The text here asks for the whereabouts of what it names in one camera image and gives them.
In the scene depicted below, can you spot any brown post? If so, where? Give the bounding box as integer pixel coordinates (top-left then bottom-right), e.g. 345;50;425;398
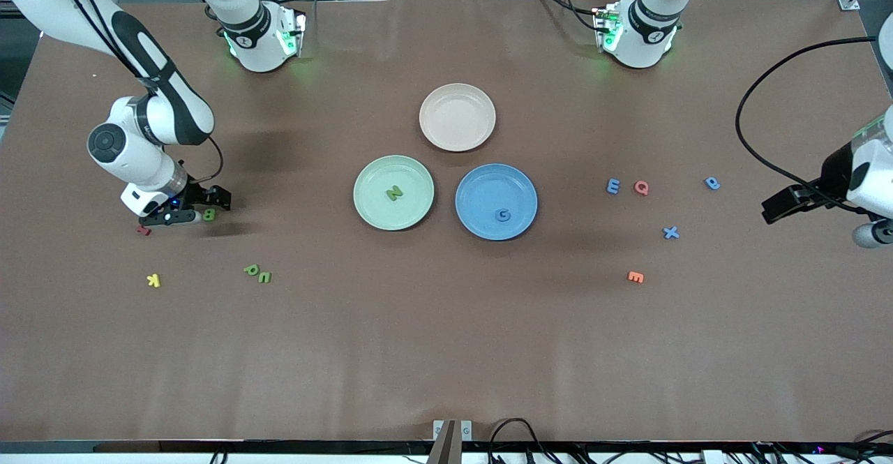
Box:
427;420;456;464

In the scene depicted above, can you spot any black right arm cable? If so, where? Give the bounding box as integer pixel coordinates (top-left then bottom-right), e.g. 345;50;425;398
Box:
49;0;225;184

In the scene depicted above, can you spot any beige plate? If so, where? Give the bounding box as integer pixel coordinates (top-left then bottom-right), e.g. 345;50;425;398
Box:
419;83;497;152

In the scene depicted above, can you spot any black base cable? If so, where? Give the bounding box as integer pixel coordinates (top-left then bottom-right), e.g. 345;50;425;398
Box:
534;0;602;32

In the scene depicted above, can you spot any green plate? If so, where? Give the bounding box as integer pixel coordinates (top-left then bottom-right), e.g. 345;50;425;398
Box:
352;155;435;232

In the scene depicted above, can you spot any black cable loop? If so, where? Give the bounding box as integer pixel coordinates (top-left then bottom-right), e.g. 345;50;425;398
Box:
487;418;541;464

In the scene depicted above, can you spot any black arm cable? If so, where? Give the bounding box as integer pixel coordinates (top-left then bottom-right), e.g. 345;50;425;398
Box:
49;0;225;184
735;36;878;214

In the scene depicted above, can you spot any grey metal bracket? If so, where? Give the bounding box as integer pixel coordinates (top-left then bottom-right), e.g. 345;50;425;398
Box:
433;419;473;444

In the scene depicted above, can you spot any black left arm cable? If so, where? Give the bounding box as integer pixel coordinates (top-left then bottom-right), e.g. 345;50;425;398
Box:
735;36;878;214

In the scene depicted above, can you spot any blue plate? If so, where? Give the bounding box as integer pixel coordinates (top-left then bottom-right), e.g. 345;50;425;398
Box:
455;163;539;241

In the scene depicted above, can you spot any brown table cover sheet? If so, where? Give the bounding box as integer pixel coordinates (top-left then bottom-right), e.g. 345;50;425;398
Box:
0;0;893;444

